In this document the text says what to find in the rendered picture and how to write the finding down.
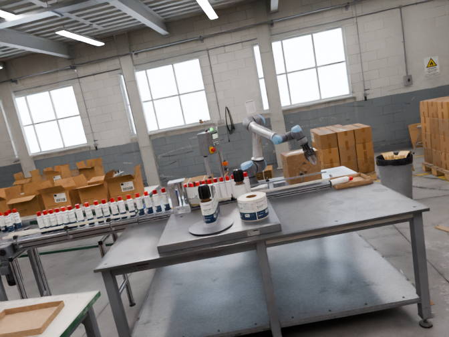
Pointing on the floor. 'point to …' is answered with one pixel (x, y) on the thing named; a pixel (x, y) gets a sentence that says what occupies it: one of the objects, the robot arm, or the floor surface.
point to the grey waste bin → (397, 178)
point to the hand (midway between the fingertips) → (314, 162)
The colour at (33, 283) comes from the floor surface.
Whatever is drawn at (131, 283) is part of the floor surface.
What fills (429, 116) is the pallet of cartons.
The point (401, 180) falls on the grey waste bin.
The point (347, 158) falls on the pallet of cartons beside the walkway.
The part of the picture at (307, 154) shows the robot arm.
